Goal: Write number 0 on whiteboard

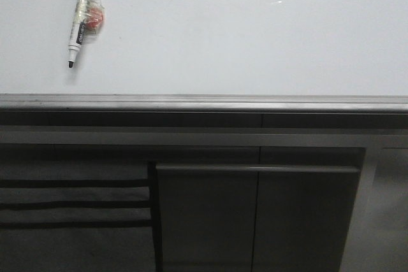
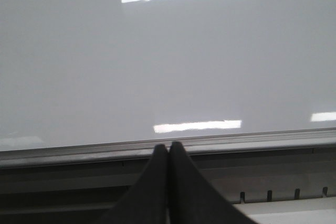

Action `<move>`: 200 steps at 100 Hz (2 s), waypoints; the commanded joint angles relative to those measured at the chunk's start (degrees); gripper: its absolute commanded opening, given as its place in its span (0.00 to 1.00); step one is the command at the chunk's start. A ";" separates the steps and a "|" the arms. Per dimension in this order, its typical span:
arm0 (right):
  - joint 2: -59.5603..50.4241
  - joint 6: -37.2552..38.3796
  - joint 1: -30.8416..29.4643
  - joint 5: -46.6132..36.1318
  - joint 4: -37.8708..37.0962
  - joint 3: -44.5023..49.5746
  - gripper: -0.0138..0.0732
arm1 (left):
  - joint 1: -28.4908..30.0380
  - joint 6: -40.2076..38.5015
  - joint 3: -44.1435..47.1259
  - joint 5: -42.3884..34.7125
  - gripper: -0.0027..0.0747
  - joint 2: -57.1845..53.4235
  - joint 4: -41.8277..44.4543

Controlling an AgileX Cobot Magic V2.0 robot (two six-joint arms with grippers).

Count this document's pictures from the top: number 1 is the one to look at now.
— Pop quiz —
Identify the white whiteboard marker with tape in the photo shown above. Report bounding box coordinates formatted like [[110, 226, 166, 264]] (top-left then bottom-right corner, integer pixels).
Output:
[[68, 0, 91, 69]]

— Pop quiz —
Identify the grey cloth with black stripes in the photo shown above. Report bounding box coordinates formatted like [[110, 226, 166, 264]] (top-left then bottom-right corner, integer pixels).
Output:
[[1, 162, 156, 271]]

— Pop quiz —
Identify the white whiteboard with metal frame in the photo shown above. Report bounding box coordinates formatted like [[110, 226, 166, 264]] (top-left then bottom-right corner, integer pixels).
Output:
[[1, 0, 407, 113]]

